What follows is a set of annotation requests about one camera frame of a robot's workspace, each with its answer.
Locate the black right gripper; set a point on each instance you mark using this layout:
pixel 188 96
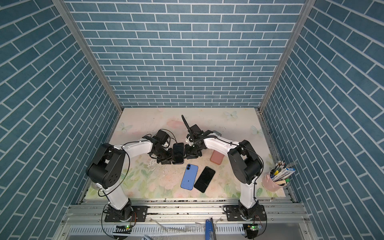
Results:
pixel 188 154

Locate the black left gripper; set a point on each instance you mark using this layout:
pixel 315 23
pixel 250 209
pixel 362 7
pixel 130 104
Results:
pixel 169 158

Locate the black phone case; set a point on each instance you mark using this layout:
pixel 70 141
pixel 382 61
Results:
pixel 178 153

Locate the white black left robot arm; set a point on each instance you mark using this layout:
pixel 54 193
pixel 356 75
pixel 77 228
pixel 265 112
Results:
pixel 106 168

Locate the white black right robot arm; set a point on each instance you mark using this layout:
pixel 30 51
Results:
pixel 246 164

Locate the dusty pink phone case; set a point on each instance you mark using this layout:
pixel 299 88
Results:
pixel 217 158

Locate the sage green phone case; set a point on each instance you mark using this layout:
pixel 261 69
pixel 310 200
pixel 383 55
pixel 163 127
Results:
pixel 216 133

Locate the blue smartphone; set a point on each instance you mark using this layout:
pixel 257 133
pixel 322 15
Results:
pixel 189 177

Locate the black smartphone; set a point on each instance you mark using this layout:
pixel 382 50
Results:
pixel 204 179

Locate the pink pen cup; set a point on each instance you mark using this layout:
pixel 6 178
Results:
pixel 270 185

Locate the blue white box in cup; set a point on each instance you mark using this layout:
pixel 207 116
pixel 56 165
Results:
pixel 283 174

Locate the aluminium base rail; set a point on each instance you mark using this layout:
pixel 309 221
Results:
pixel 281 219

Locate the blue handled tool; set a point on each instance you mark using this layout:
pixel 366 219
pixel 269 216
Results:
pixel 210 233

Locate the aluminium frame post left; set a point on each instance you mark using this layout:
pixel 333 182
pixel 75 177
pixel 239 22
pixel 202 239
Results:
pixel 80 39

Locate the aluminium frame post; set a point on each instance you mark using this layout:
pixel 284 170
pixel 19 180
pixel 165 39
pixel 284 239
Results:
pixel 80 39
pixel 303 16

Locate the aluminium frame post right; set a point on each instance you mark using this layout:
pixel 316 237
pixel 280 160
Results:
pixel 303 16

